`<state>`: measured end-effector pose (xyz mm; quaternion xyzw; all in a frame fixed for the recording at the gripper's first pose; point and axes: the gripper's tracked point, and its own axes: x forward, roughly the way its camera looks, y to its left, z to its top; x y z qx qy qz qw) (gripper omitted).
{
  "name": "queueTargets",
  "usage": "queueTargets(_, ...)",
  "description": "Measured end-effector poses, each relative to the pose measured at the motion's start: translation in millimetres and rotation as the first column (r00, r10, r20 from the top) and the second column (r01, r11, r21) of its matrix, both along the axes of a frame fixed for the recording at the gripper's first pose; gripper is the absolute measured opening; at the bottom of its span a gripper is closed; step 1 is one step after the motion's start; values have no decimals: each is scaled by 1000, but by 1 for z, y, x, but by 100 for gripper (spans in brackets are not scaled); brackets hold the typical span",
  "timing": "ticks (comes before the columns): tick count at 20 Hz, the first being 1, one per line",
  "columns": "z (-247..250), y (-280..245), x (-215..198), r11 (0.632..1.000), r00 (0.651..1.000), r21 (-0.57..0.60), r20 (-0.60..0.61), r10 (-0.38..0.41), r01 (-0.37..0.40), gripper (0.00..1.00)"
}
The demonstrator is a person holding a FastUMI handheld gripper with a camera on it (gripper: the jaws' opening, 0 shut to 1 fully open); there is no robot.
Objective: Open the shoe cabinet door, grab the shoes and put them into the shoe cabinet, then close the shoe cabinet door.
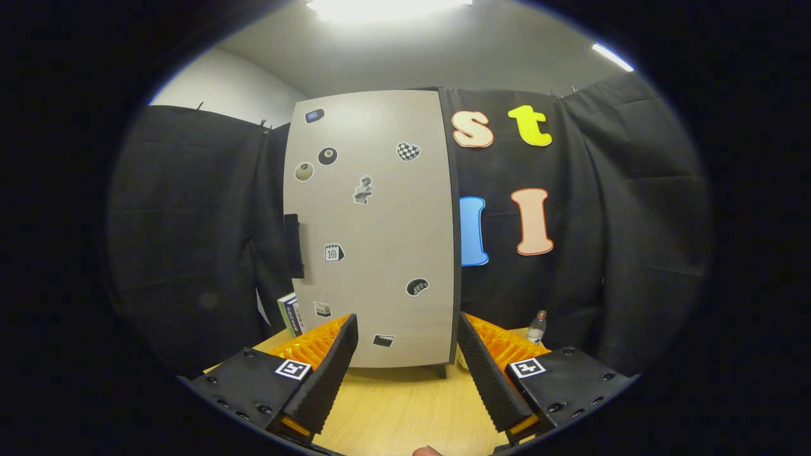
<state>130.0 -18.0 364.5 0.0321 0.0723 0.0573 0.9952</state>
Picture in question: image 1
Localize small ceiling light panel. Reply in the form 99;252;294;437
592;42;634;72

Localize black door handle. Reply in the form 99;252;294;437
283;213;305;279

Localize dark grey shoe cabinet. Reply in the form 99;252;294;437
282;87;463;379

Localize large ceiling light panel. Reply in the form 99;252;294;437
306;0;473;23

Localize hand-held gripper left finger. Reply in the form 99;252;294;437
190;313;359;444

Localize clear plastic water bottle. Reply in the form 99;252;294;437
526;310;547;346

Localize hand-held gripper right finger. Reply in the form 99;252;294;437
457;312;637;445

